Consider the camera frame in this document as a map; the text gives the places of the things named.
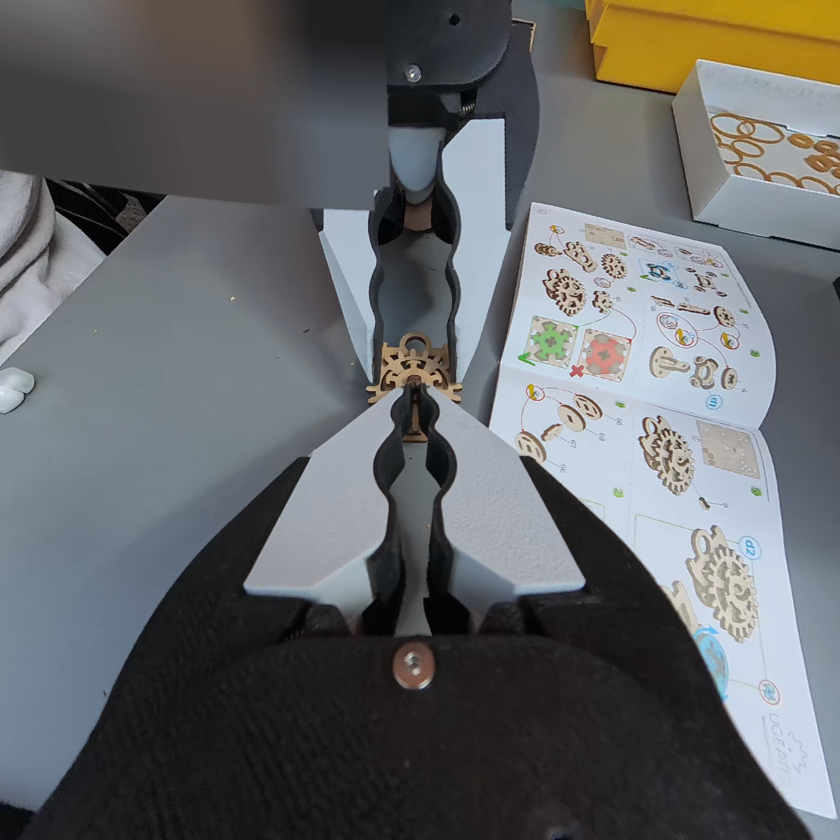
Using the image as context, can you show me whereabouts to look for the white wired earphones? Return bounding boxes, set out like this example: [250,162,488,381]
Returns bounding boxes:
[0,367,35,414]

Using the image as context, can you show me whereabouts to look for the illustrated instruction booklet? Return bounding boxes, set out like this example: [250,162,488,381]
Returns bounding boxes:
[489,202,831,821]

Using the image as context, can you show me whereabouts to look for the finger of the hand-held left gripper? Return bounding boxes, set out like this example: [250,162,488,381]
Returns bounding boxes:
[320,185,403,383]
[436,117,511,371]

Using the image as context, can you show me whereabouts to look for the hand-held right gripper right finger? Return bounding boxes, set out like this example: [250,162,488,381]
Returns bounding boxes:
[420,386,587,634]

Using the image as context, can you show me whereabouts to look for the white cardboard box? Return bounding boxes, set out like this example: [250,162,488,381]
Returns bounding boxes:
[671,59,840,240]

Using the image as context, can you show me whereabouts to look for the pile of wooden rings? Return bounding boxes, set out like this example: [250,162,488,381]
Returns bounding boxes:
[710,112,840,196]

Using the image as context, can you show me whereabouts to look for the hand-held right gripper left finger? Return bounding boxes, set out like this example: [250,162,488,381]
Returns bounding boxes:
[243,387,408,635]

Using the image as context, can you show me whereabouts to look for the black patterned cloth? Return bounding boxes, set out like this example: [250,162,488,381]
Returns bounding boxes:
[42,176,161,258]

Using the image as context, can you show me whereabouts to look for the wooden gear assembly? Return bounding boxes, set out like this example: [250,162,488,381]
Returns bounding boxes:
[366,332,463,421]

